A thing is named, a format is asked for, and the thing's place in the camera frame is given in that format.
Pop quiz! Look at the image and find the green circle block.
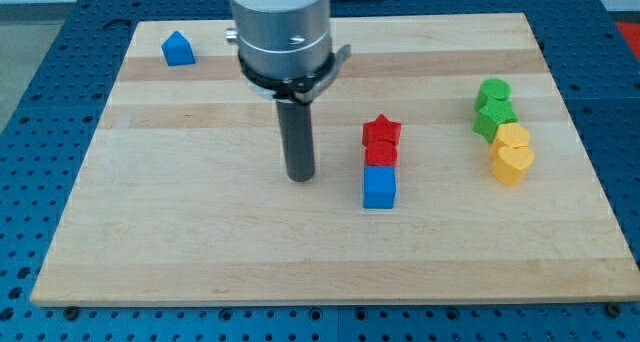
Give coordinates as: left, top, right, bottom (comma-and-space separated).
474, 78, 511, 112

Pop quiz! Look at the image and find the red circle block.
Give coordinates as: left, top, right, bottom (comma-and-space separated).
364, 140, 398, 166

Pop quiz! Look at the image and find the black clamp ring mount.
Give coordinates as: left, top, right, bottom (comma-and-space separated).
238, 44, 351, 104

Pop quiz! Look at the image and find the blue cube block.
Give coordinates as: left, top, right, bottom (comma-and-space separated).
362, 166, 397, 209

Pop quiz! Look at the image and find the wooden board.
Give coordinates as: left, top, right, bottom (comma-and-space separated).
31, 13, 639, 307

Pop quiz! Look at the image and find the red star block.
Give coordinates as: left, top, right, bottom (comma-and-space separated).
362, 114, 402, 146

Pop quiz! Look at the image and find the yellow heart block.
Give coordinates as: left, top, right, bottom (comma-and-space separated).
490, 146, 535, 186

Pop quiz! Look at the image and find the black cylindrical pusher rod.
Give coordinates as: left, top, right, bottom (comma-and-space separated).
276, 101, 315, 182

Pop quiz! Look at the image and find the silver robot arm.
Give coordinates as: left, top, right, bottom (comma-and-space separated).
225, 0, 351, 182

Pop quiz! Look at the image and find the yellow pentagon block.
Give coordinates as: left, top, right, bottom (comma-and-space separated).
489, 122, 531, 158

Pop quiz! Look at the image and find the blue pentagon block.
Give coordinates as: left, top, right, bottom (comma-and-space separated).
161, 31, 196, 66

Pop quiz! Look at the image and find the green star block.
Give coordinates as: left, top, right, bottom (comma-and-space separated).
472, 99, 518, 143

